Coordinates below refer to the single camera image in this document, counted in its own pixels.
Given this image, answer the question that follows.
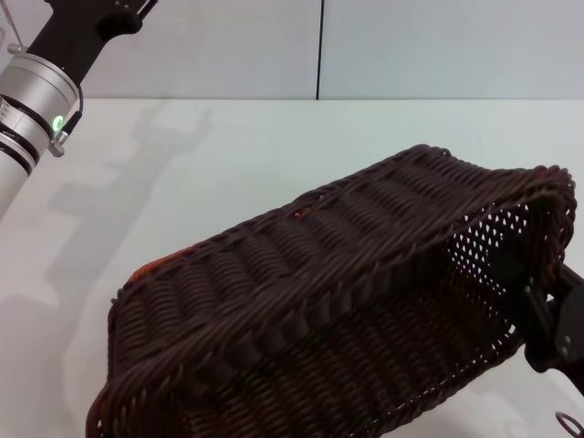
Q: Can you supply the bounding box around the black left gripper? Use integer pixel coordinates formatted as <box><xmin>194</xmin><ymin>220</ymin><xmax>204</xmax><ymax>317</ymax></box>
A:
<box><xmin>26</xmin><ymin>0</ymin><xmax>160</xmax><ymax>87</ymax></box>

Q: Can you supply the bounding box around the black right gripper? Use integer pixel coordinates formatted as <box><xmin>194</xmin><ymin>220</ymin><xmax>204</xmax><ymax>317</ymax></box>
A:
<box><xmin>521</xmin><ymin>262</ymin><xmax>584</xmax><ymax>381</ymax></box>

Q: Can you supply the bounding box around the dark brown woven plastic basket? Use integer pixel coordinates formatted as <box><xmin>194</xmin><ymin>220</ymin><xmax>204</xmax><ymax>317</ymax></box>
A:
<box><xmin>85</xmin><ymin>143</ymin><xmax>579</xmax><ymax>438</ymax></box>

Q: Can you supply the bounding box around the orange woven plastic basket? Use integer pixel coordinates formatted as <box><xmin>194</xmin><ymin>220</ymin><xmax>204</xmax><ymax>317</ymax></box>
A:
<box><xmin>131</xmin><ymin>207</ymin><xmax>316</xmax><ymax>279</ymax></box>

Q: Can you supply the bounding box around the dark right wrist cable loop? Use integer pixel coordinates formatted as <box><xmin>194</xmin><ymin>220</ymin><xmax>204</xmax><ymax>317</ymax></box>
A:
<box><xmin>553</xmin><ymin>410</ymin><xmax>584</xmax><ymax>438</ymax></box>

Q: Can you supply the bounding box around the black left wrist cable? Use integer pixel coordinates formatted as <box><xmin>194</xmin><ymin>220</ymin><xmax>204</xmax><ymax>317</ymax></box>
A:
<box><xmin>48</xmin><ymin>84</ymin><xmax>85</xmax><ymax>159</ymax></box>

